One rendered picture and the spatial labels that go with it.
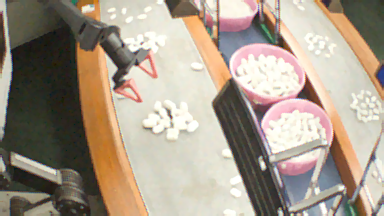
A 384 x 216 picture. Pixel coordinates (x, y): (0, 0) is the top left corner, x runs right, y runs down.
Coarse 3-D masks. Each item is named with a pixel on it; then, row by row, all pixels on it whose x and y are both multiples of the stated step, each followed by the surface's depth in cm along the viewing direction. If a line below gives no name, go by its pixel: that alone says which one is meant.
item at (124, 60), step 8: (120, 48) 143; (128, 48) 145; (112, 56) 143; (120, 56) 143; (128, 56) 144; (136, 56) 145; (120, 64) 144; (128, 64) 144; (120, 72) 143; (128, 72) 142
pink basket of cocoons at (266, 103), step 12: (240, 48) 185; (252, 48) 188; (264, 48) 188; (276, 48) 187; (240, 60) 186; (288, 60) 186; (300, 72) 181; (240, 84) 173; (300, 84) 179; (252, 96) 173; (264, 96) 169; (288, 96) 170; (264, 108) 176
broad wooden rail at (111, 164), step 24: (96, 0) 218; (96, 48) 188; (96, 72) 178; (96, 96) 170; (96, 120) 162; (96, 144) 155; (120, 144) 158; (96, 168) 149; (120, 168) 149; (120, 192) 143
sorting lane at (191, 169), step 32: (128, 0) 217; (128, 32) 198; (160, 32) 197; (160, 64) 184; (160, 96) 173; (192, 96) 173; (128, 128) 164; (160, 160) 156; (192, 160) 156; (224, 160) 156; (160, 192) 147; (192, 192) 147; (224, 192) 147
